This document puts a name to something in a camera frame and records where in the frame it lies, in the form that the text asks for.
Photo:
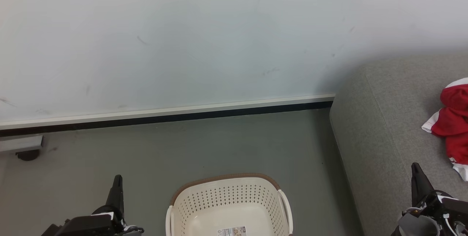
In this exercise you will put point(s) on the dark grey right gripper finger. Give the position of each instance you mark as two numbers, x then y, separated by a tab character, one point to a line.
420	186

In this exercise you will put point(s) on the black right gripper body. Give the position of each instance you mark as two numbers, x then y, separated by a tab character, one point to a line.
453	210

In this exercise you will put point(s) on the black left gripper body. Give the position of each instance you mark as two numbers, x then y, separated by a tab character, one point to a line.
126	228

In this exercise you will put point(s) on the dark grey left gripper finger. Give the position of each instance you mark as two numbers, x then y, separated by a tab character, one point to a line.
117	195

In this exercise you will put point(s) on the red and white garment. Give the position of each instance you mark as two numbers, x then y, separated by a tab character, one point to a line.
453	122

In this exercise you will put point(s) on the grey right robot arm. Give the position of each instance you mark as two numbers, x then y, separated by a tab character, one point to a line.
415	227

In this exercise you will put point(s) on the grey fabric sofa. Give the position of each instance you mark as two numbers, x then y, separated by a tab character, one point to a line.
387	137

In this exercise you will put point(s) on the white and black baseboard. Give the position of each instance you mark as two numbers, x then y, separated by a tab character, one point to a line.
164	113

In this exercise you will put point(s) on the black caster wheel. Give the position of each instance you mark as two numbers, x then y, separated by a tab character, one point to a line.
27	154

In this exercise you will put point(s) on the printed sticker label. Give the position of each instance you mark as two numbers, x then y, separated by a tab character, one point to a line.
232	231

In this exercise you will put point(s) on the cream perforated plastic laundry basket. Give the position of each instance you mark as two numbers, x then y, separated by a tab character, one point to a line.
230	206

